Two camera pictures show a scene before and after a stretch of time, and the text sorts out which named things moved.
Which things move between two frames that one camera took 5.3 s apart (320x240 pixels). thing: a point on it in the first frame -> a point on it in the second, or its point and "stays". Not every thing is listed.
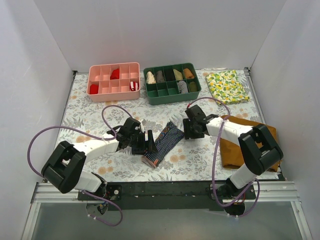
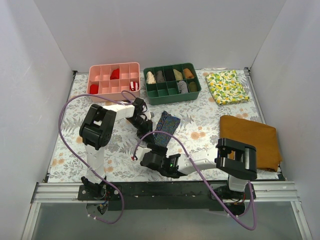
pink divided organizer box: (114, 81) stays
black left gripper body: (144, 142) -> (146, 125)
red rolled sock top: (115, 74) stays
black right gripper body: (189, 128) -> (157, 147)
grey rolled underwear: (159, 76) stays
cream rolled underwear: (150, 78) stays
